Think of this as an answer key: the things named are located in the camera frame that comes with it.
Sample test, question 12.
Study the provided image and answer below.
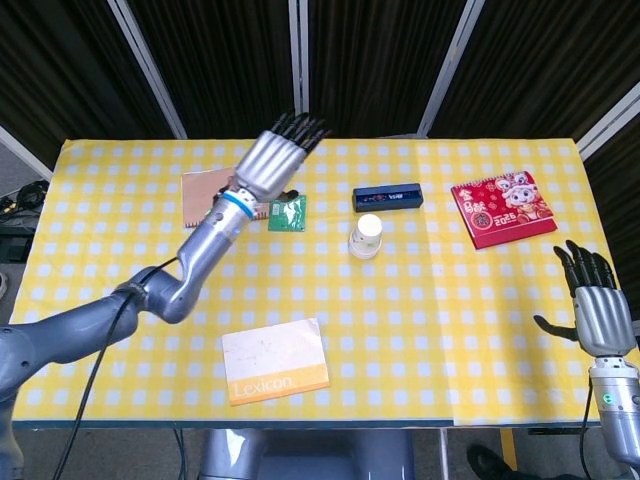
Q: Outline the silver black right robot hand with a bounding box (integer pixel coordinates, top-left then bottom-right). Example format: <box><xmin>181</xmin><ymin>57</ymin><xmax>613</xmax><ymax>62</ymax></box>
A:
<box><xmin>532</xmin><ymin>239</ymin><xmax>639</xmax><ymax>357</ymax></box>

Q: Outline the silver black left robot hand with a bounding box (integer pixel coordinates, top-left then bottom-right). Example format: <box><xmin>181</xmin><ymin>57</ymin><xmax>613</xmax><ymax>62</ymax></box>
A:
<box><xmin>233</xmin><ymin>112</ymin><xmax>332</xmax><ymax>202</ymax></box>

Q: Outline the paper cup blue flower print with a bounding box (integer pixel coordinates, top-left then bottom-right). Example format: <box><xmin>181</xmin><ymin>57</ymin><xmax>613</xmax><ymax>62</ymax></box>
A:
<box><xmin>352</xmin><ymin>213</ymin><xmax>384</xmax><ymax>251</ymax></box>

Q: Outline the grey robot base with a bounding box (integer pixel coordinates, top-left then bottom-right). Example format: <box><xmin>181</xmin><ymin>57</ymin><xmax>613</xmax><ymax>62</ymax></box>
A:
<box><xmin>198</xmin><ymin>428</ymin><xmax>416</xmax><ymax>480</ymax></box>

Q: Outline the paper cup fern print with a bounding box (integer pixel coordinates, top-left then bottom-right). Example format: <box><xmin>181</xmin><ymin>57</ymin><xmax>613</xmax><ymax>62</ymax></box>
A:
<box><xmin>348</xmin><ymin>234</ymin><xmax>382</xmax><ymax>261</ymax></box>

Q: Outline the green foil packet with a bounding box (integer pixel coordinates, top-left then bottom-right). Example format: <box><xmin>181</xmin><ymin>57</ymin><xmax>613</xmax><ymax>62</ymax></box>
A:
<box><xmin>267</xmin><ymin>193</ymin><xmax>309</xmax><ymax>234</ymax></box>

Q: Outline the brown spiral notebook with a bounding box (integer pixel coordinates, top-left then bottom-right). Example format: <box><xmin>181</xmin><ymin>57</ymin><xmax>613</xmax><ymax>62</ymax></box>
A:
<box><xmin>180</xmin><ymin>166</ymin><xmax>274</xmax><ymax>230</ymax></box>

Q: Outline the dark ribbed partition panel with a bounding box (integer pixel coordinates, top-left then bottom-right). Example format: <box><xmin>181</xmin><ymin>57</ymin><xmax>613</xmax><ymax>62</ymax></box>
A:
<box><xmin>305</xmin><ymin>0</ymin><xmax>469</xmax><ymax>137</ymax></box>
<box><xmin>429</xmin><ymin>0</ymin><xmax>640</xmax><ymax>146</ymax></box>
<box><xmin>124</xmin><ymin>0</ymin><xmax>301</xmax><ymax>140</ymax></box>
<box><xmin>584</xmin><ymin>124</ymin><xmax>640</xmax><ymax>321</ymax></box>
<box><xmin>0</xmin><ymin>0</ymin><xmax>174</xmax><ymax>166</ymax></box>

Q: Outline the dark blue rectangular box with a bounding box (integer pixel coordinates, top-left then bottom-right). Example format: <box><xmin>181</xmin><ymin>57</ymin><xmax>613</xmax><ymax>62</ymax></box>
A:
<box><xmin>352</xmin><ymin>182</ymin><xmax>425</xmax><ymax>213</ymax></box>

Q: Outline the red desk calendar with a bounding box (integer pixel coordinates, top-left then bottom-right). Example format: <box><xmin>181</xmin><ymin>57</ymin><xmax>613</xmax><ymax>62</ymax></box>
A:
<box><xmin>450</xmin><ymin>170</ymin><xmax>559</xmax><ymax>251</ymax></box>

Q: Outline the yellow table leg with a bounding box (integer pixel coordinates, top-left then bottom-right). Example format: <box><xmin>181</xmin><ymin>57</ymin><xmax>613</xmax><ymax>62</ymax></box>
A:
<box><xmin>501</xmin><ymin>428</ymin><xmax>517</xmax><ymax>471</ymax></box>

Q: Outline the yellow white checked tablecloth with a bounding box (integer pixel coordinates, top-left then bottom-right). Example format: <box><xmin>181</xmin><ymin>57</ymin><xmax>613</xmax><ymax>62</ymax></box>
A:
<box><xmin>8</xmin><ymin>135</ymin><xmax>640</xmax><ymax>430</ymax></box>

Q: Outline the white yellow Lexicon booklet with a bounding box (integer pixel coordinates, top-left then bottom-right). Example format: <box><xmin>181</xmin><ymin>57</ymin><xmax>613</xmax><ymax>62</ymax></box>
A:
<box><xmin>221</xmin><ymin>317</ymin><xmax>332</xmax><ymax>407</ymax></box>

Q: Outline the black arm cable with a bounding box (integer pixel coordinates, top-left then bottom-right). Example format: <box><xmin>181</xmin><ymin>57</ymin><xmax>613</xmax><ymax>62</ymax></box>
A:
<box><xmin>579</xmin><ymin>372</ymin><xmax>596</xmax><ymax>480</ymax></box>
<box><xmin>52</xmin><ymin>255</ymin><xmax>180</xmax><ymax>480</ymax></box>

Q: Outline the white partition post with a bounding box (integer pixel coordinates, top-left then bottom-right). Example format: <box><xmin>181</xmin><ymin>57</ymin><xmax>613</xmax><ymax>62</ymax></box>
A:
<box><xmin>107</xmin><ymin>0</ymin><xmax>187</xmax><ymax>140</ymax></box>
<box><xmin>287</xmin><ymin>0</ymin><xmax>310</xmax><ymax>115</ymax></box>
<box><xmin>577</xmin><ymin>82</ymin><xmax>640</xmax><ymax>161</ymax></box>
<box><xmin>416</xmin><ymin>0</ymin><xmax>482</xmax><ymax>137</ymax></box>
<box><xmin>0</xmin><ymin>124</ymin><xmax>54</xmax><ymax>182</ymax></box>

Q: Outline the black floor cable bundle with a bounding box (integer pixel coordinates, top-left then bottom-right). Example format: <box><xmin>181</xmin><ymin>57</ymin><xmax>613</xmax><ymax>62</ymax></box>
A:
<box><xmin>0</xmin><ymin>179</ymin><xmax>50</xmax><ymax>224</ymax></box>

